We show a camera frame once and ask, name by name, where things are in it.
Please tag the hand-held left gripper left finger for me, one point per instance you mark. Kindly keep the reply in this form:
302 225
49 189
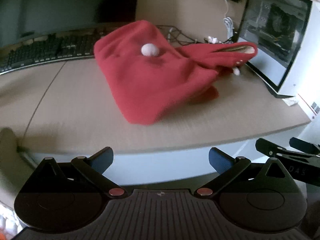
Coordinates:
103 158

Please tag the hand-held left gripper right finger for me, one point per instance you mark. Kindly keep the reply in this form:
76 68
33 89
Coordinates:
220 161

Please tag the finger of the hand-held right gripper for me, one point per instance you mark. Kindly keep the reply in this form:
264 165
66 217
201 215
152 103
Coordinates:
270 148
306 146

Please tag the red hooded garment with pompoms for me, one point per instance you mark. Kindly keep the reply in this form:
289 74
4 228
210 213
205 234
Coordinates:
150 85

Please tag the small white paper tag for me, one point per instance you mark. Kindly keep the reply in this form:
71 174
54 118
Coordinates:
290 101

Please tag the small pink white trinket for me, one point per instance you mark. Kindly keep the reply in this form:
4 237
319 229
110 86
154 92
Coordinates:
211 39

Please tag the black keyboard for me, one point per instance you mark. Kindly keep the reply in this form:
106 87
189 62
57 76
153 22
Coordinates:
37 52

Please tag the dark computer monitor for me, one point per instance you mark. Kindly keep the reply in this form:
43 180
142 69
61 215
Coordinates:
62 5

